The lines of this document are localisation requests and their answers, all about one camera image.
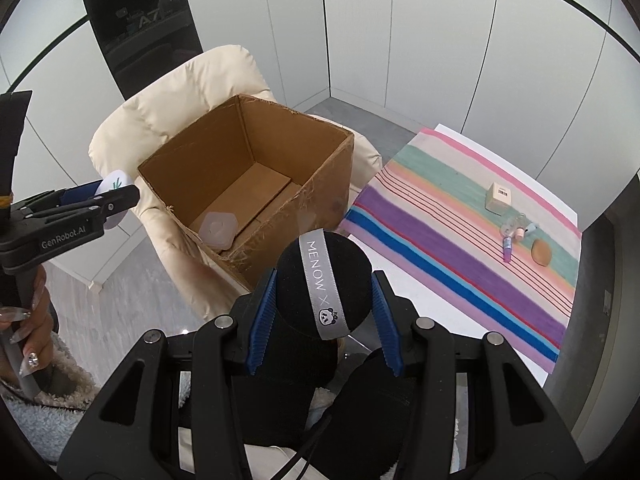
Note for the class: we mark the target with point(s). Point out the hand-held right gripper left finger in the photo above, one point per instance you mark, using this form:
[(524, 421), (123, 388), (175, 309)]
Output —
[(262, 320)]

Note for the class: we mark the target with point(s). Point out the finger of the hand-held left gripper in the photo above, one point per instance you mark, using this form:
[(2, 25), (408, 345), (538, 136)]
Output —
[(120, 196), (82, 191)]

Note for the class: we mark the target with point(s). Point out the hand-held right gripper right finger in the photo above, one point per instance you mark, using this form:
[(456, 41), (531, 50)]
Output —
[(387, 325)]

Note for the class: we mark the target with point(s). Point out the white round compact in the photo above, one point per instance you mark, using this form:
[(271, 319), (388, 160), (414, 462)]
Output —
[(112, 180)]

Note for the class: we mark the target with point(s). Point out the black powder puff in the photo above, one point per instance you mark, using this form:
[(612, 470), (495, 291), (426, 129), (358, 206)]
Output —
[(295, 280)]

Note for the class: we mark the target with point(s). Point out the clear hexagonal plastic case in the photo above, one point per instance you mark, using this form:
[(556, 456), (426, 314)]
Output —
[(217, 230)]

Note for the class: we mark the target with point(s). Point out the brown cardboard box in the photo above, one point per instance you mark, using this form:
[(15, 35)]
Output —
[(280, 135)]

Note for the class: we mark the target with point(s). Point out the person's left hand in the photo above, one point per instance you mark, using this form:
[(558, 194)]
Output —
[(44, 320)]

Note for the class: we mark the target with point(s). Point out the white table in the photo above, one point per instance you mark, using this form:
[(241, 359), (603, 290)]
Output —
[(400, 282)]

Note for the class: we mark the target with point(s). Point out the person's left leg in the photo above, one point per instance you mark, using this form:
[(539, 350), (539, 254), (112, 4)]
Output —
[(290, 360)]

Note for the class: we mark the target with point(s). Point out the person's leg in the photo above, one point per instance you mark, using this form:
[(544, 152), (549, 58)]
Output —
[(370, 410), (290, 360)]

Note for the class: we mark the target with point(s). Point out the cream padded chair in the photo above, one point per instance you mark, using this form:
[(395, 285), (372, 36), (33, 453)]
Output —
[(150, 115)]

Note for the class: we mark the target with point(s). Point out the person's right leg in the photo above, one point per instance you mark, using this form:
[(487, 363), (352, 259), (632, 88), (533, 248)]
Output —
[(370, 410)]

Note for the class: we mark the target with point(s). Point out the striped towel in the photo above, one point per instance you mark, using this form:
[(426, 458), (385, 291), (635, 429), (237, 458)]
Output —
[(450, 240)]

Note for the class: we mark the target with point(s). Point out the purple lip gloss tube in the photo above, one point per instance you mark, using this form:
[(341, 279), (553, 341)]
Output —
[(507, 252)]

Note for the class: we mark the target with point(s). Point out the beige top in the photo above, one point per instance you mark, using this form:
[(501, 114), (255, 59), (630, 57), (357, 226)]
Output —
[(260, 465)]

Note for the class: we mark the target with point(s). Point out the small pink bottle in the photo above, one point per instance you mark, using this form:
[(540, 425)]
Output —
[(520, 233)]

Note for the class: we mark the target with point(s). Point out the small clear plastic case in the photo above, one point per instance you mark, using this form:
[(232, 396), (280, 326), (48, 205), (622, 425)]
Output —
[(512, 222)]

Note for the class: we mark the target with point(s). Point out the small beige box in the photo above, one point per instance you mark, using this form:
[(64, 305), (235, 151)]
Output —
[(499, 200)]

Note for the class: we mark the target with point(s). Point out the beige oval makeup sponge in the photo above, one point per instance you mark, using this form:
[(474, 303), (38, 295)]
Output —
[(541, 252)]

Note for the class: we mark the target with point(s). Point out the white small bottle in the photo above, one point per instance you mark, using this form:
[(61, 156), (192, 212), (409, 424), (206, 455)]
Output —
[(531, 228)]

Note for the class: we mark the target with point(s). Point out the dark glass cabinet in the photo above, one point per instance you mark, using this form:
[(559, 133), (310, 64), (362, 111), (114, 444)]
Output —
[(140, 20)]

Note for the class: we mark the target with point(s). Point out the metal floor socket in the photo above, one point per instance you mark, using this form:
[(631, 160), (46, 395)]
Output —
[(607, 302)]

